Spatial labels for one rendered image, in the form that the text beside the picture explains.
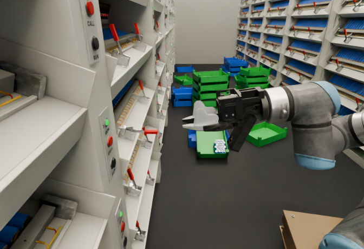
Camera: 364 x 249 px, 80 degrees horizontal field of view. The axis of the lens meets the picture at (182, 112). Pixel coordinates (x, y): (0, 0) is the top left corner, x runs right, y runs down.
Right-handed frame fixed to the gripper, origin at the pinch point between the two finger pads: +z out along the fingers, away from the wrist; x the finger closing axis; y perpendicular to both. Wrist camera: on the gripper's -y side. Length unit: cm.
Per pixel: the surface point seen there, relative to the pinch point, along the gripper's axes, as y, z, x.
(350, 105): -42, -104, -80
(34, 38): 26.4, 14.5, 25.9
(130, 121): 0.0, 17.5, -8.1
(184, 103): -55, 6, -162
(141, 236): -38.0, 21.2, 1.5
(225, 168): -61, -16, -57
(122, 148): -0.6, 16.5, 6.4
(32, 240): 4.0, 19.7, 33.4
